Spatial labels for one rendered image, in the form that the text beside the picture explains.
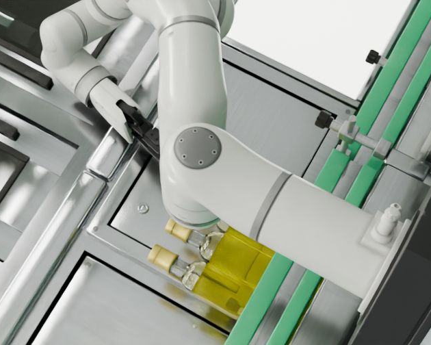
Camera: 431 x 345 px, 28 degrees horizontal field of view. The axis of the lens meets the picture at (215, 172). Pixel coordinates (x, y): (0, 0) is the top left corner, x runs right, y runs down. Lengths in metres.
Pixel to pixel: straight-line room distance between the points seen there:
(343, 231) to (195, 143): 0.20
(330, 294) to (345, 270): 0.30
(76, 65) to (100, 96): 0.08
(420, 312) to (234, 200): 0.25
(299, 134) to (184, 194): 0.67
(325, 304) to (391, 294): 0.38
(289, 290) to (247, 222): 0.32
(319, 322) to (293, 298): 0.06
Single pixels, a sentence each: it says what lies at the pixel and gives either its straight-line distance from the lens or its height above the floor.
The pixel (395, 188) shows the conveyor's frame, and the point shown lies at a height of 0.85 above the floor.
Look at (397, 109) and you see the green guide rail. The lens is 1.54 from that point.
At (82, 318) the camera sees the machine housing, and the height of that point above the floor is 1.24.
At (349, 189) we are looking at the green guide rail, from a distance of 1.38.
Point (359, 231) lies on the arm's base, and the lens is 1.01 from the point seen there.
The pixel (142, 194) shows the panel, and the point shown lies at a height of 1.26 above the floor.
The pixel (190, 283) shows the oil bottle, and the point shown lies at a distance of 1.45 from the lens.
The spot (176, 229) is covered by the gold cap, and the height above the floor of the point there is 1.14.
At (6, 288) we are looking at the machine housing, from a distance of 1.66.
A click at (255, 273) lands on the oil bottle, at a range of 1.44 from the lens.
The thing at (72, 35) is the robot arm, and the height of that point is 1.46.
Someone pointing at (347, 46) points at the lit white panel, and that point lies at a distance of 1.76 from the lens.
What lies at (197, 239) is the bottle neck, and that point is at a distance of 1.47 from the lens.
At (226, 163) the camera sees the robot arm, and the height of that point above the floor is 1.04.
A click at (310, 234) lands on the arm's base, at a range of 1.01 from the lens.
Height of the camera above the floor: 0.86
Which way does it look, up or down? 11 degrees up
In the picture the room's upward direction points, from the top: 62 degrees counter-clockwise
